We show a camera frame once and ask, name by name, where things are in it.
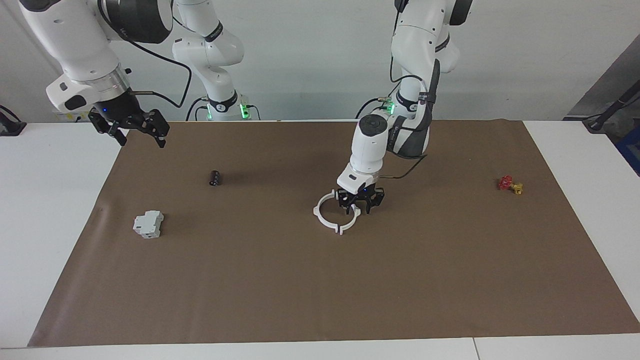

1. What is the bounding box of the white half pipe clamp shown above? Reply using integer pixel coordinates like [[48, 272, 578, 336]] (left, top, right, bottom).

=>
[[313, 189, 339, 234], [336, 202, 362, 236]]

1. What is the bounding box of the blue crate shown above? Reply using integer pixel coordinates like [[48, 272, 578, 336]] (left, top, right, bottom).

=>
[[615, 136, 640, 177]]

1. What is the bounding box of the black clamp stand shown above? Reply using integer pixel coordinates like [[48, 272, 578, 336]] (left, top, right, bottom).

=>
[[0, 105, 27, 137]]

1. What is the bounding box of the brown paper mat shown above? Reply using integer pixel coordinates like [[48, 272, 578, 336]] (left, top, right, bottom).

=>
[[27, 119, 640, 348]]

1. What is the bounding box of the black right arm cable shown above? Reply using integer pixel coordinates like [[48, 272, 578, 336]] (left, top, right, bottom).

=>
[[97, 0, 193, 109]]

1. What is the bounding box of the black tripod stand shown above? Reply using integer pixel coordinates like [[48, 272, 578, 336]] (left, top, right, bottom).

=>
[[582, 80, 640, 133]]

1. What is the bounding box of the red handle brass valve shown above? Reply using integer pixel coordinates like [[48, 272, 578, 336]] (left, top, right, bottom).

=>
[[497, 175, 524, 196]]

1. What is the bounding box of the white circuit breaker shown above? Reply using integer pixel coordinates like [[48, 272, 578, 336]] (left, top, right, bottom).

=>
[[132, 210, 164, 239]]

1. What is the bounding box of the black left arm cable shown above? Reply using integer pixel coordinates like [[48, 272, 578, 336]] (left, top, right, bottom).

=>
[[382, 50, 441, 180]]

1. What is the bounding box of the black base cable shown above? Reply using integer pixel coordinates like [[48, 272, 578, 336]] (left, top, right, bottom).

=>
[[355, 95, 396, 121], [185, 97, 209, 122]]

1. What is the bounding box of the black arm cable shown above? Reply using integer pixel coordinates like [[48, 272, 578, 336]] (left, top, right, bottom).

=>
[[97, 0, 193, 109], [382, 50, 441, 180]]

